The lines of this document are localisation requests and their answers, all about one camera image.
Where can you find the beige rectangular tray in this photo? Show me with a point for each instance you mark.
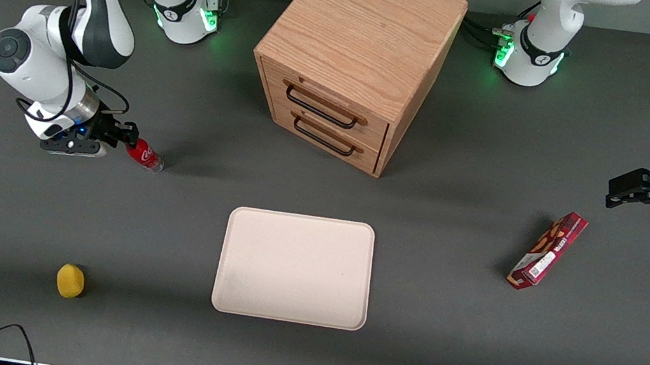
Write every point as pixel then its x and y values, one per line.
pixel 294 268

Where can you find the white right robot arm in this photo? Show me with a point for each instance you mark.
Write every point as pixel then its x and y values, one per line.
pixel 97 26

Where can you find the oak wooden drawer cabinet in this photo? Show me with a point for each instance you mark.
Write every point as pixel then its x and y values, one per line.
pixel 361 27

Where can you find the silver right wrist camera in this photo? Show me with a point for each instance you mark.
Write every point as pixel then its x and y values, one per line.
pixel 72 147

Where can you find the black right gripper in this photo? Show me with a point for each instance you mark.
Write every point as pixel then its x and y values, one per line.
pixel 105 128

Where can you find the yellow lemon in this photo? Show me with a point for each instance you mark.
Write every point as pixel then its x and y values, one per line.
pixel 70 281

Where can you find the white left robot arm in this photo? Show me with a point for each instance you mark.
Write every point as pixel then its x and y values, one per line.
pixel 537 53

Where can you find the wooden drawer front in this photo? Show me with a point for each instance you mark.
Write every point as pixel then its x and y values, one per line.
pixel 361 157
pixel 336 107

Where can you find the red tartan cookie box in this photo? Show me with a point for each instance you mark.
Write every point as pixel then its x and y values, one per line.
pixel 546 251

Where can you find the red coke bottle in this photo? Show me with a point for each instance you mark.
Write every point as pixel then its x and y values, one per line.
pixel 147 157

